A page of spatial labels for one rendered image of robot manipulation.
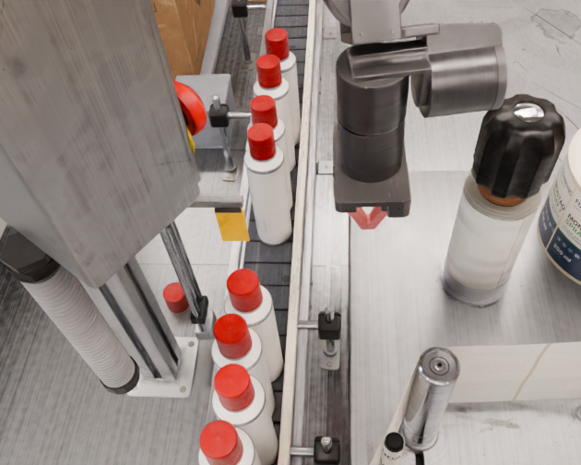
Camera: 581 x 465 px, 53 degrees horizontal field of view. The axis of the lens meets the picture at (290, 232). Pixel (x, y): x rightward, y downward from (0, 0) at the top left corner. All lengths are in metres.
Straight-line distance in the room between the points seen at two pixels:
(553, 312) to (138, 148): 0.64
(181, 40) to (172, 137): 0.78
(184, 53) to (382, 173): 0.68
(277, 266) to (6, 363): 0.41
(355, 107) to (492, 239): 0.30
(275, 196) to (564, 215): 0.37
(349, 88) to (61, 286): 0.25
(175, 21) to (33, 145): 0.83
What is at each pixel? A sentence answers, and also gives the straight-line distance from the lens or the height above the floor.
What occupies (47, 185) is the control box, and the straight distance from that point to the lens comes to 0.30.
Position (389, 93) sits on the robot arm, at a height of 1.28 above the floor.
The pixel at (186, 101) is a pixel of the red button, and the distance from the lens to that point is 0.38.
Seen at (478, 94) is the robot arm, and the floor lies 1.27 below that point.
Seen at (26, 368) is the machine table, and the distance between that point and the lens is 0.92.
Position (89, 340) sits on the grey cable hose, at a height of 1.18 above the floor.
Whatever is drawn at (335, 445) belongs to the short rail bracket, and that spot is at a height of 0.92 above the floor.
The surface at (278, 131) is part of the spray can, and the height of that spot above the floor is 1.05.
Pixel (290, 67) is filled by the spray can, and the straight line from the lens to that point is 0.89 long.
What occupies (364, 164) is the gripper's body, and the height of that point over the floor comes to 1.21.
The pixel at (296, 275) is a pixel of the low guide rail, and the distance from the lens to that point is 0.79.
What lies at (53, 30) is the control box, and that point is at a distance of 0.28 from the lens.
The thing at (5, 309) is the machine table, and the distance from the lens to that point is 0.99.
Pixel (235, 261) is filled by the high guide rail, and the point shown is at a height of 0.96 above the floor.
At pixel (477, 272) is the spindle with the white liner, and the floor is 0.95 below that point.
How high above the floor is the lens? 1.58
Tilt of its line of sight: 53 degrees down
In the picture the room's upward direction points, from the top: 7 degrees counter-clockwise
